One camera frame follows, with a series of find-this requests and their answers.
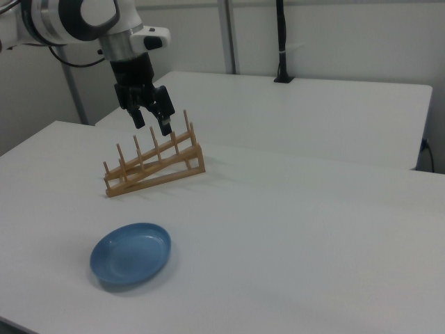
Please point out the black pole with base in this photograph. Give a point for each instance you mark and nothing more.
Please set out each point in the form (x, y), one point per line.
(282, 41)

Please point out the wooden plate rack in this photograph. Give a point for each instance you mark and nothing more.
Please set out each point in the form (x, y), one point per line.
(156, 167)

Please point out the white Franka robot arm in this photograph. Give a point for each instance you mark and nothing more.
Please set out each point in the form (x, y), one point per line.
(52, 21)

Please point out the blue plate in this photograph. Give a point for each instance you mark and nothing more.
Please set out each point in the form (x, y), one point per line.
(130, 255)

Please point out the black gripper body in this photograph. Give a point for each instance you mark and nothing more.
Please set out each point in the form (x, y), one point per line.
(132, 71)

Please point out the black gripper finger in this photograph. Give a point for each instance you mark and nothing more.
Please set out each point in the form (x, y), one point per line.
(138, 120)
(164, 104)

